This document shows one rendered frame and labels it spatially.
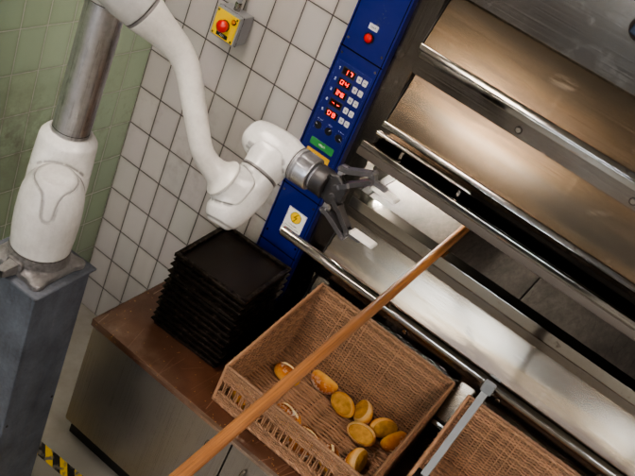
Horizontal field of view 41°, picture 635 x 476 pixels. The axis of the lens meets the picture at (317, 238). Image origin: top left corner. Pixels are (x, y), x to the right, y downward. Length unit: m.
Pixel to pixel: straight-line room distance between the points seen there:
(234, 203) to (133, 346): 0.87
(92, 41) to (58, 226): 0.45
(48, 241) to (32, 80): 0.72
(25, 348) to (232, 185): 0.72
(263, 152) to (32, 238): 0.60
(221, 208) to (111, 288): 1.58
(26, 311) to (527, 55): 1.47
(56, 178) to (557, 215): 1.34
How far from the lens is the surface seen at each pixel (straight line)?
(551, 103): 2.40
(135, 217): 3.35
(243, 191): 2.05
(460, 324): 2.71
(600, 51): 2.35
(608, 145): 2.37
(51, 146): 2.28
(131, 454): 3.00
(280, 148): 2.09
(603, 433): 2.71
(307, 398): 2.83
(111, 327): 2.81
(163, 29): 1.96
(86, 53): 2.17
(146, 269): 3.40
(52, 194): 2.14
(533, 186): 2.47
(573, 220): 2.46
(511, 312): 2.62
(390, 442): 2.77
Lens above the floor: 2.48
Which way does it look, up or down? 32 degrees down
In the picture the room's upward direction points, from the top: 25 degrees clockwise
